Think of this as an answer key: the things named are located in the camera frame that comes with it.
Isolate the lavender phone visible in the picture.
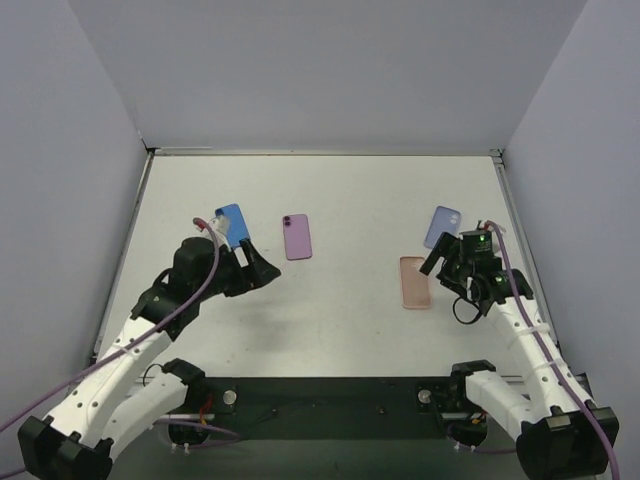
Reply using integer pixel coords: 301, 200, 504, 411
423, 205, 461, 249

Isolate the blue phone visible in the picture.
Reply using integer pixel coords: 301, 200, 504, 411
215, 203, 250, 249

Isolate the pink phone case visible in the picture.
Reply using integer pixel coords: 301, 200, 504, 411
399, 256, 432, 310

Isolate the purple phone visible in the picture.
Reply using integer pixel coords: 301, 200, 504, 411
282, 214, 313, 261

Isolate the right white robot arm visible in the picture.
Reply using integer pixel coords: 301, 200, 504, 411
420, 222, 621, 479

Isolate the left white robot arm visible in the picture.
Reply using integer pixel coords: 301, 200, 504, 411
18, 237, 281, 479

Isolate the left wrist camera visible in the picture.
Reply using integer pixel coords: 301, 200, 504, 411
208, 215, 231, 247

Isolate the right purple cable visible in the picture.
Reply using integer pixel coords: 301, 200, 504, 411
447, 219, 621, 480

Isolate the purple cable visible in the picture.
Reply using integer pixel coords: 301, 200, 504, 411
447, 219, 621, 480
0, 216, 241, 474

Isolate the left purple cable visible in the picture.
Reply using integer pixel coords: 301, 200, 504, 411
0, 216, 241, 474

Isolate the aluminium frame rail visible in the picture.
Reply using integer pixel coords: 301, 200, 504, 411
492, 149, 601, 419

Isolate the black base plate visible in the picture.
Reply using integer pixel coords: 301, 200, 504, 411
171, 377, 488, 445

